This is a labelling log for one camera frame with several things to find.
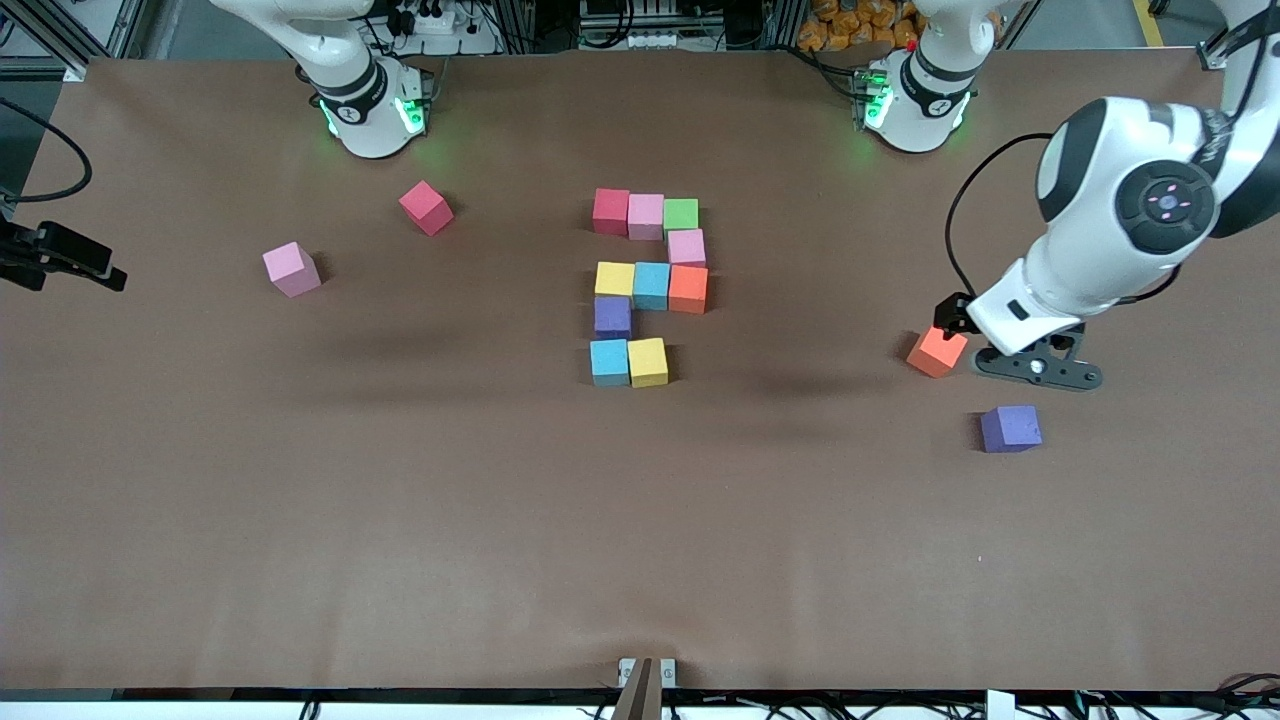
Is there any aluminium frame profile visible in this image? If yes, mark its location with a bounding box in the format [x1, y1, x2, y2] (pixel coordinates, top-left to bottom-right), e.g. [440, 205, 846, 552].
[0, 0, 151, 83]
[1198, 0, 1280, 211]

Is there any large white power strip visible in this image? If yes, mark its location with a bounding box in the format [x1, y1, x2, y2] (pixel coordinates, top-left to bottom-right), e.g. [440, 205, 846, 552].
[385, 0, 501, 57]

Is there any dark equipment rack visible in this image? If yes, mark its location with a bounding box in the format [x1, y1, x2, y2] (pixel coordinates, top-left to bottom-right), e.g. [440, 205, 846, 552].
[575, 0, 781, 51]

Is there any grey bracket with brown post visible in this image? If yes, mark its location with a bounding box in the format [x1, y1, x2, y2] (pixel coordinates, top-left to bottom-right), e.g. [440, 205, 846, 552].
[612, 656, 678, 720]

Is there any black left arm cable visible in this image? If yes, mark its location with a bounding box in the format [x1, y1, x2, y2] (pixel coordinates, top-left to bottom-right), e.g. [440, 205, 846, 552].
[944, 0, 1280, 306]

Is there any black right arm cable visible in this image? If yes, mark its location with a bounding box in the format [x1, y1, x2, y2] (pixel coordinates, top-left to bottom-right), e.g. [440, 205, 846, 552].
[0, 98, 94, 206]

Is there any bag of orange fruits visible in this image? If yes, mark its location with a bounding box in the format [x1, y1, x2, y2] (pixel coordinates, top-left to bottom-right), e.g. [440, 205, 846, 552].
[797, 0, 923, 53]

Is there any orange foam block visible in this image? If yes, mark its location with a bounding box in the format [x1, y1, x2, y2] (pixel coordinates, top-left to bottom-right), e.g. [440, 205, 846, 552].
[906, 325, 969, 380]
[668, 264, 710, 315]

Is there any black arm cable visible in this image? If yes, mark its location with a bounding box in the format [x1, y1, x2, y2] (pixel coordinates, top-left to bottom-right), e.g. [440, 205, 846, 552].
[0, 98, 94, 206]
[944, 0, 1280, 306]

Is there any purple foam block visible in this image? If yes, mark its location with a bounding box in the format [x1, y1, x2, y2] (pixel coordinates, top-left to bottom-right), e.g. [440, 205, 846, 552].
[979, 405, 1044, 455]
[594, 296, 635, 342]

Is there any red foam block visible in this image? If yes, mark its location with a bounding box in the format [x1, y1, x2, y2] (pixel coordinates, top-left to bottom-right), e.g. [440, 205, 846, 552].
[592, 187, 632, 238]
[398, 180, 455, 237]

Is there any cyan foam block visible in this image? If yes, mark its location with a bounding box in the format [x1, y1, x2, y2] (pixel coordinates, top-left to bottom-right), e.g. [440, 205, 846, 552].
[589, 338, 632, 389]
[632, 262, 671, 312]

